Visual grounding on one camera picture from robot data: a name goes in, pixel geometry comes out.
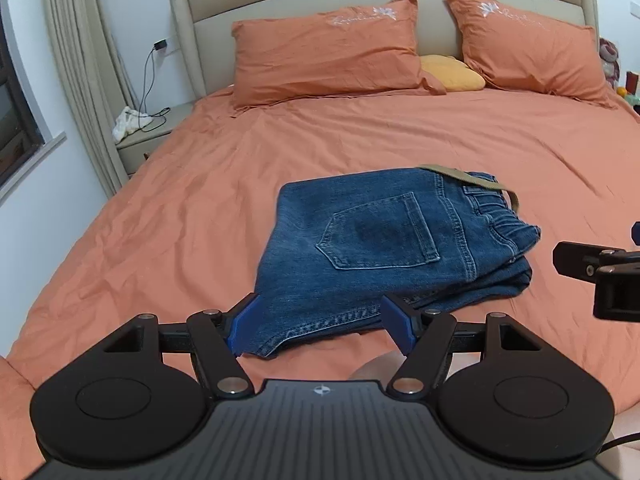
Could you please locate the blue denim jeans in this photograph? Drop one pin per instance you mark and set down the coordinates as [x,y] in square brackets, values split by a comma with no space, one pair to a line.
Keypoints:
[340,244]

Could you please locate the white cloth on nightstand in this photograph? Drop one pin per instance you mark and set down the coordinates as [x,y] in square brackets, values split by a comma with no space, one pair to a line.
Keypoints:
[128,122]

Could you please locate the orange pillow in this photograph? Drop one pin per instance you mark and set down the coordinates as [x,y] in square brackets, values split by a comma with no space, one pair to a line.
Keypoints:
[352,50]
[514,49]

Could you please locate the right orange pillow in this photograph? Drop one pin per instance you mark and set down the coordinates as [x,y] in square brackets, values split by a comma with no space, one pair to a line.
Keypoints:
[514,49]

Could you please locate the olive green belt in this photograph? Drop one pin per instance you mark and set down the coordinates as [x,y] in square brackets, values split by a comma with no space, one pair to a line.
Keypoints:
[466,178]

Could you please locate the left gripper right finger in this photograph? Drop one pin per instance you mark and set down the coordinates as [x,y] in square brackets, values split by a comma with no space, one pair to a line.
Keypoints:
[405,325]

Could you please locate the pink plush toy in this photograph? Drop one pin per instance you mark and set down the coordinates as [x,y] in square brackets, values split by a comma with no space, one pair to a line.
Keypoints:
[609,58]

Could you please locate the beige curtain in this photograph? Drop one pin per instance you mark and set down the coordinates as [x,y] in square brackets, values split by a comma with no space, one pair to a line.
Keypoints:
[93,80]

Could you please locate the left orange pillow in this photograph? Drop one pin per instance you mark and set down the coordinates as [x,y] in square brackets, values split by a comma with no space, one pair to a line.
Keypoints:
[352,50]

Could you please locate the beige nightstand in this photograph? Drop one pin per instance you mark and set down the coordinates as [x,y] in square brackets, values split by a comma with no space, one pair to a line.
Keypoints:
[136,148]

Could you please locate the black wall charger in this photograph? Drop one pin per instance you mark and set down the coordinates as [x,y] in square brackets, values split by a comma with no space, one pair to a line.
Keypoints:
[160,45]

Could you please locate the dark window frame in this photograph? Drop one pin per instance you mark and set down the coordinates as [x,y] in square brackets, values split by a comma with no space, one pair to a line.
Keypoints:
[19,134]

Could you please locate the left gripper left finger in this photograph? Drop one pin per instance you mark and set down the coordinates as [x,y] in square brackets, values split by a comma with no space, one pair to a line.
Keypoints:
[240,324]

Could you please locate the small yellow cushion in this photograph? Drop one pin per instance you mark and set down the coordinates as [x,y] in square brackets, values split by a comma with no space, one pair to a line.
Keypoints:
[453,74]

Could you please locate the orange bed sheet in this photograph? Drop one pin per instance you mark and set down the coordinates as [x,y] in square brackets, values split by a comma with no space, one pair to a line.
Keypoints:
[187,231]

